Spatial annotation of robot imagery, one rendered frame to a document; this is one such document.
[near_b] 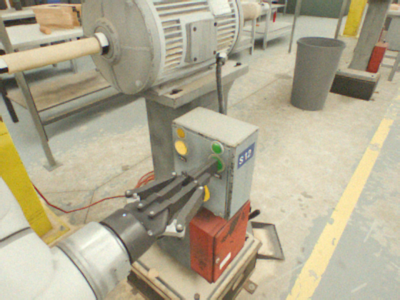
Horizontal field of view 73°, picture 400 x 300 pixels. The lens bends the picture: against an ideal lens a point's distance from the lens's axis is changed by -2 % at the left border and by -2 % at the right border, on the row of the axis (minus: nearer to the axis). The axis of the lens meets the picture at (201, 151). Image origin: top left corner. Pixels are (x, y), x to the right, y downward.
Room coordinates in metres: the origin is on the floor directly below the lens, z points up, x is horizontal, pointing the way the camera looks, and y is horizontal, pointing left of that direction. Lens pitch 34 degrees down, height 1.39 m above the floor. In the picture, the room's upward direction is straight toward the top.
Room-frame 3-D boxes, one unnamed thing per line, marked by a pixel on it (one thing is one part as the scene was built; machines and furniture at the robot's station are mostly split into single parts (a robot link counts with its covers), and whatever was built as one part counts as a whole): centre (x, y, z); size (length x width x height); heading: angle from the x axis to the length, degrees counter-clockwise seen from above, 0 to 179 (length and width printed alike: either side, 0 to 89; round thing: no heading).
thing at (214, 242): (0.74, -0.08, 0.49); 0.25 x 0.12 x 0.37; 141
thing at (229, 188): (0.57, -0.05, 0.99); 0.24 x 0.21 x 0.26; 141
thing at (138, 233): (0.28, 0.09, 1.07); 0.09 x 0.08 x 0.07; 141
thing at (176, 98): (0.84, 0.05, 1.11); 0.36 x 0.24 x 0.04; 141
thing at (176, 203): (0.32, 0.04, 1.07); 0.11 x 0.01 x 0.04; 140
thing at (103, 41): (0.62, 0.22, 1.25); 0.05 x 0.02 x 0.05; 51
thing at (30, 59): (0.54, 0.28, 1.25); 0.18 x 0.03 x 0.03; 141
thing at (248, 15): (1.07, -0.14, 1.25); 0.18 x 0.06 x 0.06; 141
